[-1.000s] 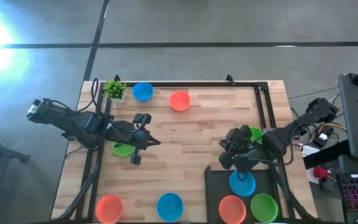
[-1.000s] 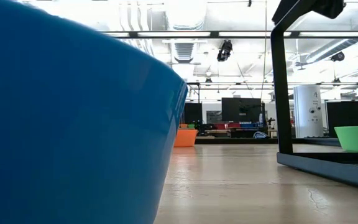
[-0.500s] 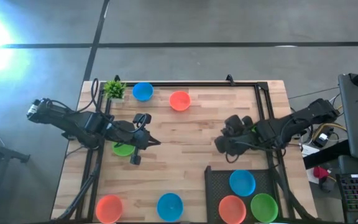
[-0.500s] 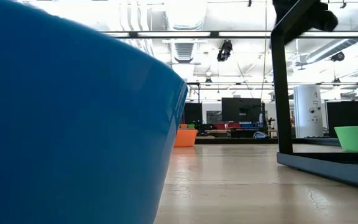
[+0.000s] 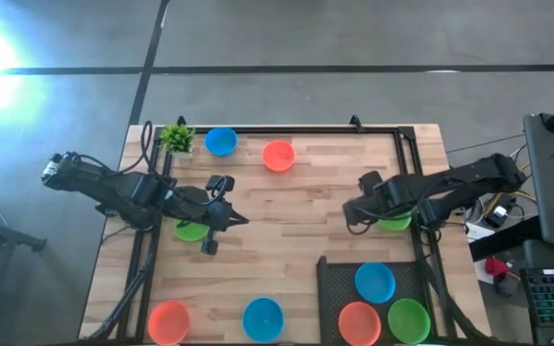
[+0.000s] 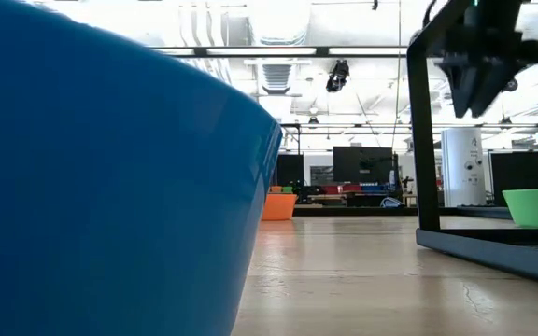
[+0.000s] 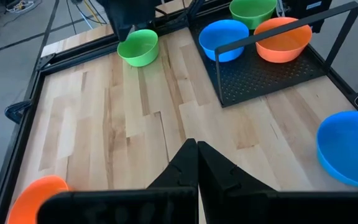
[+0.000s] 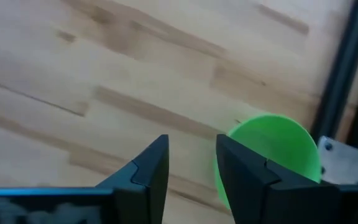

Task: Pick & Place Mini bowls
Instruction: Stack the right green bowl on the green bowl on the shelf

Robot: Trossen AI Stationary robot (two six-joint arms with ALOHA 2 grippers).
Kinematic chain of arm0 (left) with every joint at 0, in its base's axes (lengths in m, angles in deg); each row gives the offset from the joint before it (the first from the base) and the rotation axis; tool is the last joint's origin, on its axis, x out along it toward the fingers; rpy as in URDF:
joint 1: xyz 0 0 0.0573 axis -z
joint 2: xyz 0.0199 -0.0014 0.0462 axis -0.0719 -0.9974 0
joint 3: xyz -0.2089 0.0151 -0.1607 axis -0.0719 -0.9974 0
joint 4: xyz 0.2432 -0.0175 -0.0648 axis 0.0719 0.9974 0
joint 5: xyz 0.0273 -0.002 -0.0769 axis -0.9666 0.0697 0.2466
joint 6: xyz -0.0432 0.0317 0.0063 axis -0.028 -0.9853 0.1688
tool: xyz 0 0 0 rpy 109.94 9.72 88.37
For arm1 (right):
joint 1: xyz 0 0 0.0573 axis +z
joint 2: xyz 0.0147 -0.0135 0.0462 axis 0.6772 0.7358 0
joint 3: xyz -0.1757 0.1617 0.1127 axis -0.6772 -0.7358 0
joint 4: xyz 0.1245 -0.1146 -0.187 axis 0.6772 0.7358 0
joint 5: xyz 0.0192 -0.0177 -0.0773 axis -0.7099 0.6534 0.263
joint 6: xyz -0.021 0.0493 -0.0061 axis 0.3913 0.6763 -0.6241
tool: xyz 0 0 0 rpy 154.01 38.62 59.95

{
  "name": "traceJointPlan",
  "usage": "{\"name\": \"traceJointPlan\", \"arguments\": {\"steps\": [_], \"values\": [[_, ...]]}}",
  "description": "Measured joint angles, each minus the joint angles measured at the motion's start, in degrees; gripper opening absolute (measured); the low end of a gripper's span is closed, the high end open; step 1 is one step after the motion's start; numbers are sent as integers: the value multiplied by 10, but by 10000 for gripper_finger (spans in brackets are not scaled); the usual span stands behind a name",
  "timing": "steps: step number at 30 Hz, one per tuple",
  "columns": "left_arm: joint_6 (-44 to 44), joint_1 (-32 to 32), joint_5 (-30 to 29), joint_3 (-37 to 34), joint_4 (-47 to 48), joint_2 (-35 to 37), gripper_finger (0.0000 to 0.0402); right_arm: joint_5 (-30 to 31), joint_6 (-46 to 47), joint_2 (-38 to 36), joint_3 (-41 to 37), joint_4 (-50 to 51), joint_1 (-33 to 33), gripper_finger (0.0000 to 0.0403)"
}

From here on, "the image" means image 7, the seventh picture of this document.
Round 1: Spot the black aluminium table frame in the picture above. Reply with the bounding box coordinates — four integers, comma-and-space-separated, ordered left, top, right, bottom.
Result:
0, 0, 358, 224

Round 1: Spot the black perforated tray with handle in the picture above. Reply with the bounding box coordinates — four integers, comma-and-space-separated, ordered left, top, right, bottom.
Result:
188, 1, 358, 108

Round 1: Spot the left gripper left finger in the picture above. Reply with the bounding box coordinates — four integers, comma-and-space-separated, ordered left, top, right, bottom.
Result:
37, 138, 199, 224

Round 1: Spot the green plastic mini bowl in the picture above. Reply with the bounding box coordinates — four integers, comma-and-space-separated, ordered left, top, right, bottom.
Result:
229, 0, 278, 30
117, 29, 160, 68

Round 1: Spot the blue plastic mini bowl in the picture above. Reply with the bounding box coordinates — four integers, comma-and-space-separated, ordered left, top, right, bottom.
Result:
198, 19, 250, 63
315, 111, 358, 190

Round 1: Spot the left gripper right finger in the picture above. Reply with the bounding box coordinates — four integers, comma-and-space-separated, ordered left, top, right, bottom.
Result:
198, 141, 358, 224

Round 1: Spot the orange plastic mini bowl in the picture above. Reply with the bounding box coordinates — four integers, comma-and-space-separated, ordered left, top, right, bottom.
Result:
7, 175, 71, 224
253, 17, 313, 64

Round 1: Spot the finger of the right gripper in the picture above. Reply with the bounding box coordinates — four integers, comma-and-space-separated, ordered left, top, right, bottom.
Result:
116, 26, 135, 43

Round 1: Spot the black table clamp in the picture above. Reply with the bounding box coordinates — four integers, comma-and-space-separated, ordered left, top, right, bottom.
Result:
4, 99, 33, 124

